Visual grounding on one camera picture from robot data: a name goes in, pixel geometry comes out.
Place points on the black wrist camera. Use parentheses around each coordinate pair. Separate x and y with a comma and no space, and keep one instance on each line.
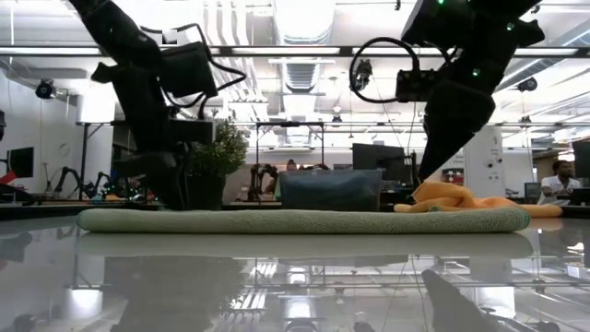
(415,85)
(193,131)

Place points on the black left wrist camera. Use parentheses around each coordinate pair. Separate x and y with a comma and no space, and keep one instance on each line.
(193,131)

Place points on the person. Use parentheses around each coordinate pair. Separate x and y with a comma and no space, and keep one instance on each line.
(558,184)
(291,165)

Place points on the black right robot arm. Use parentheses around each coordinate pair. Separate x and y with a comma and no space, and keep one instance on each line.
(484,27)

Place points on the black tripod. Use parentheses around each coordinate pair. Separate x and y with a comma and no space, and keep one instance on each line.
(84,152)

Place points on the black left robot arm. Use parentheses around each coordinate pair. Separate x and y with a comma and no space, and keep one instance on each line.
(138,92)

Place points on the orange microfiber towel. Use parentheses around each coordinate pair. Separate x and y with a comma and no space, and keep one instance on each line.
(442,196)

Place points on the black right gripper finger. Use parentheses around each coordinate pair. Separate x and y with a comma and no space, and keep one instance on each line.
(442,152)

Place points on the black ceiling-hung camera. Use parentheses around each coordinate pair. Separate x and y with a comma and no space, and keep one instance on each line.
(362,76)
(527,84)
(44,89)

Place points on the black background robot arm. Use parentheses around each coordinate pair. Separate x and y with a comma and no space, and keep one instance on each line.
(74,177)
(260,177)

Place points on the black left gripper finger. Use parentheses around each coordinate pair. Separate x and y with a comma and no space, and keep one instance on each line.
(170,193)

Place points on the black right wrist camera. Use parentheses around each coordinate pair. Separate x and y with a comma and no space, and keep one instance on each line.
(415,85)

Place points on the black computer monitor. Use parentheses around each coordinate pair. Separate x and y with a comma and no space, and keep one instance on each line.
(378,159)

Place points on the black wall monitor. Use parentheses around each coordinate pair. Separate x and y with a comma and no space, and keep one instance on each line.
(20,161)

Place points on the grey plastic bin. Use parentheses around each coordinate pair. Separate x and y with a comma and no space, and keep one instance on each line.
(332,189)

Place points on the small potted green plant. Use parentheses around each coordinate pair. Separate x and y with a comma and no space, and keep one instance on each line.
(216,152)

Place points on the black shelving rack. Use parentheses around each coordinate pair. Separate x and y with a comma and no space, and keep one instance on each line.
(117,138)

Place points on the small desk monitor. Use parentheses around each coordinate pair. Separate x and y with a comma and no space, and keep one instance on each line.
(532,191)

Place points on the pale green microfiber towel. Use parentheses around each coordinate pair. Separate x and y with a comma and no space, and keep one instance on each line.
(276,221)

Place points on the white pillar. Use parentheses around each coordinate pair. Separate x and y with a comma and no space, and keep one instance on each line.
(488,161)

